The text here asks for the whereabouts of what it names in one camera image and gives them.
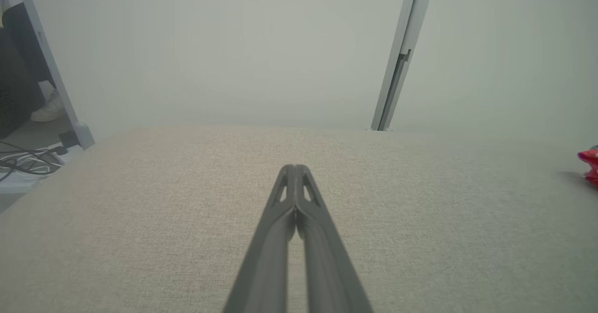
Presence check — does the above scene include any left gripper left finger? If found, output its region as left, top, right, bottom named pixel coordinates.
left=223, top=164, right=297, bottom=313

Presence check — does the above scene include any black floor cable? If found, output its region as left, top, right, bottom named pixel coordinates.
left=0, top=139, right=68, bottom=183

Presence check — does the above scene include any grey metal partition post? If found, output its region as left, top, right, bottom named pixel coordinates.
left=370, top=0, right=437, bottom=132

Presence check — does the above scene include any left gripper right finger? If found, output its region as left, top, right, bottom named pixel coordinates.
left=296, top=164, right=374, bottom=313

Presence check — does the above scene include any person's black trouser leg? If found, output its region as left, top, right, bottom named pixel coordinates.
left=0, top=2, right=57, bottom=138

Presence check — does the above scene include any grey partition end frame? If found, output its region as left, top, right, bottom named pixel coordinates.
left=14, top=0, right=96, bottom=151

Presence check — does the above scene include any black power adapter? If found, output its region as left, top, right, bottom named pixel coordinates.
left=58, top=130, right=81, bottom=149

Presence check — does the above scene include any white sneaker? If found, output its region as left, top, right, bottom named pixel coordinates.
left=30, top=89, right=66, bottom=123

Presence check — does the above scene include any red Bulls 23 jersey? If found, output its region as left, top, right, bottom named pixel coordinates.
left=577, top=146, right=598, bottom=188

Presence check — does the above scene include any white power strip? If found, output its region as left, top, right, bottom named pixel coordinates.
left=0, top=142, right=71, bottom=194

